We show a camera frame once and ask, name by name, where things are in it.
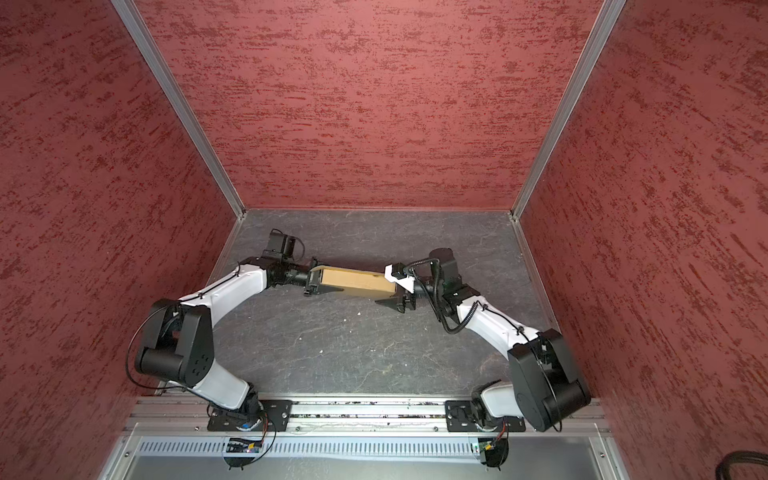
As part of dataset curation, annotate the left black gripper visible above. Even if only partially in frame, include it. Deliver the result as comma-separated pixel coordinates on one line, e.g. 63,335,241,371
281,256,344,296

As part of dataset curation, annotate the brown cardboard box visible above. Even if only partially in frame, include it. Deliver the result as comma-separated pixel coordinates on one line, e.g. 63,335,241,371
322,266,396,300

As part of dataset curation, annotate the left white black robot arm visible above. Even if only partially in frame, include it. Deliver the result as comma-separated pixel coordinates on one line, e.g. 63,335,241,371
133,257,318,414

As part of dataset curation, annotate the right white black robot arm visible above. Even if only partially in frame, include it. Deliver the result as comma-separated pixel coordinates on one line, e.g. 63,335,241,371
384,272,591,432

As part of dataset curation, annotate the right small circuit board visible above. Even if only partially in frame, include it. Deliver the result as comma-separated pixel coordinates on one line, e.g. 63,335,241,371
477,439,501,456

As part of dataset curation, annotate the small circuit board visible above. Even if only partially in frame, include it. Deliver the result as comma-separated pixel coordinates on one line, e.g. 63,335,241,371
477,439,501,456
225,438,264,455

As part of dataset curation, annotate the left small circuit board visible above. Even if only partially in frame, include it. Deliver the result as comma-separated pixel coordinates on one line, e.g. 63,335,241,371
225,438,264,455

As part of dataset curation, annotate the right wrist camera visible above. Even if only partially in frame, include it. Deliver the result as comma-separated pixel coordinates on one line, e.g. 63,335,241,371
383,247,463,295

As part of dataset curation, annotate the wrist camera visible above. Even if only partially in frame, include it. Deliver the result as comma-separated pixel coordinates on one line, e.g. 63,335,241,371
383,247,463,295
262,228,306,262

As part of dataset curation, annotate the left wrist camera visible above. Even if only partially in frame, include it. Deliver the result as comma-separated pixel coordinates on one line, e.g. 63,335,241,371
262,228,306,262

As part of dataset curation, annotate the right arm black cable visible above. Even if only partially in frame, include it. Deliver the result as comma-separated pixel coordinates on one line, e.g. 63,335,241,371
401,256,565,433

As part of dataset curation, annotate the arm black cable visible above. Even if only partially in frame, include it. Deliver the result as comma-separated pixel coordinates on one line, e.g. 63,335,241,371
124,227,307,391
401,256,565,433

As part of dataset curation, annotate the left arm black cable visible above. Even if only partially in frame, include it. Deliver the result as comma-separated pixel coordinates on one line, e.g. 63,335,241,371
124,227,307,391

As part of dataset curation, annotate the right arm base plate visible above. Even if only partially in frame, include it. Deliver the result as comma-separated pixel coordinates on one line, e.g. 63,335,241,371
444,400,526,434

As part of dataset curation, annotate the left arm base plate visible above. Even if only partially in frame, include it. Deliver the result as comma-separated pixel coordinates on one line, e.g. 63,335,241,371
207,399,294,434

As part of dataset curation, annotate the aluminium front rail frame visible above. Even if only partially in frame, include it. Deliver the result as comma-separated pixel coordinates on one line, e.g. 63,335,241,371
100,394,629,479

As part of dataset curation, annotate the left aluminium corner post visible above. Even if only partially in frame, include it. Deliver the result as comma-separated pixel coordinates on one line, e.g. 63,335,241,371
111,0,247,221

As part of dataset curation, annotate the aluminium corner post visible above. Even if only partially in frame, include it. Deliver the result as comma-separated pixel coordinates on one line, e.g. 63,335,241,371
511,0,626,223
111,0,247,221

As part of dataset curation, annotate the black cable bundle corner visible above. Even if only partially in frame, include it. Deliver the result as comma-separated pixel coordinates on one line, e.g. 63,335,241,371
715,449,768,480

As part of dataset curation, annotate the right aluminium corner post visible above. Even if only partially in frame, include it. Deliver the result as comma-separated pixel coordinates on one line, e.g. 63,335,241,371
511,0,626,223

